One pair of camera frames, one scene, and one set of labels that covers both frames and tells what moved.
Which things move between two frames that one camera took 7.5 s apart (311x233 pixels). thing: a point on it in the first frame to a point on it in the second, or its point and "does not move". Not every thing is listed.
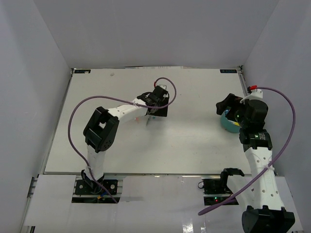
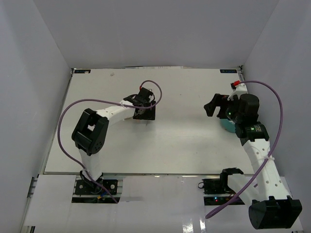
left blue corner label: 82,71 does not move
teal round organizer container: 228,125 does not move
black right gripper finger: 232,100 to 210,107
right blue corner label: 228,71 does not move
